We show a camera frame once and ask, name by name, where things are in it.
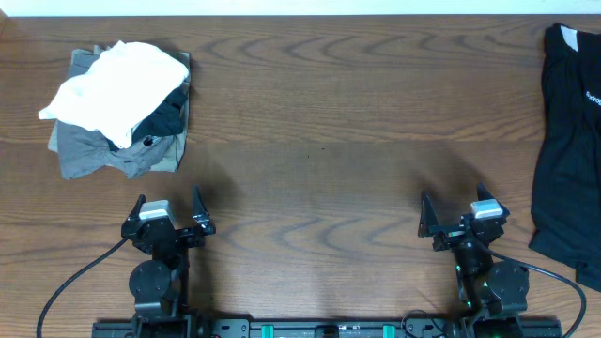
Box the black folded garment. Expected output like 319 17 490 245
131 88 188 146

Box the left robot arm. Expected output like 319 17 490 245
121 187 216 338

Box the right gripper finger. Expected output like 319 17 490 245
418 192 439 237
475 182 504 209

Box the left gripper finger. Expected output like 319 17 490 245
193 186 210 224
128 194 146 221

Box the olive folded garment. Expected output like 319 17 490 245
46 44 192 173

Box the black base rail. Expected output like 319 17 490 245
91 317 562 338

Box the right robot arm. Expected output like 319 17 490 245
418 184 530 337

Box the black t-shirt with logo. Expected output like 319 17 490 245
529 23 600 290

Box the grey folded garment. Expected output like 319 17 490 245
55 119 176 181

